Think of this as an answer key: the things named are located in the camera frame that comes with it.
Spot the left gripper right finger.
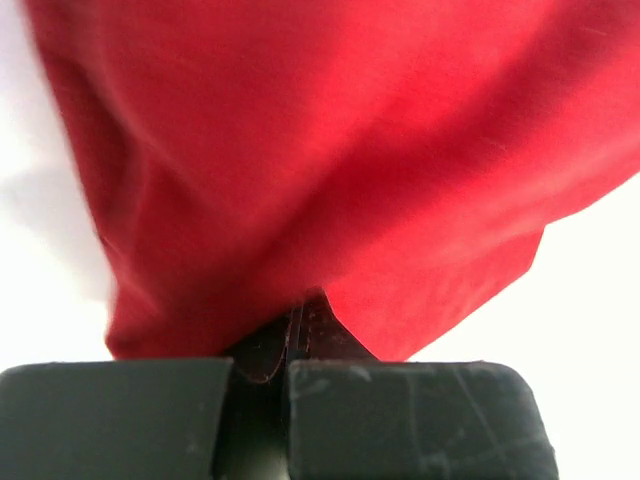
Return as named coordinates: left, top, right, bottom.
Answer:
left=304, top=292, right=377, bottom=361

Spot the red t shirt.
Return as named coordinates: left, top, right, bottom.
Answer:
left=23, top=1, right=639, bottom=361

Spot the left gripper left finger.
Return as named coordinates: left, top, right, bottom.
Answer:
left=224, top=305, right=304, bottom=384

